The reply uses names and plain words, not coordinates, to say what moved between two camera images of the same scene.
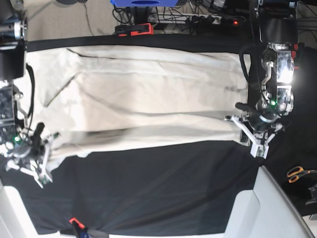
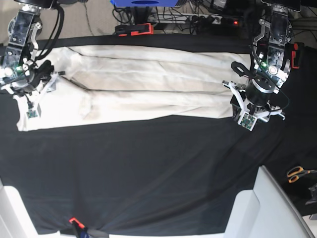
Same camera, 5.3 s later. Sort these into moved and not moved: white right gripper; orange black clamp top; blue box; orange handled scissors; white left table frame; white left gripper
Moved: white left gripper; white right gripper
Not moved: orange handled scissors; blue box; orange black clamp top; white left table frame
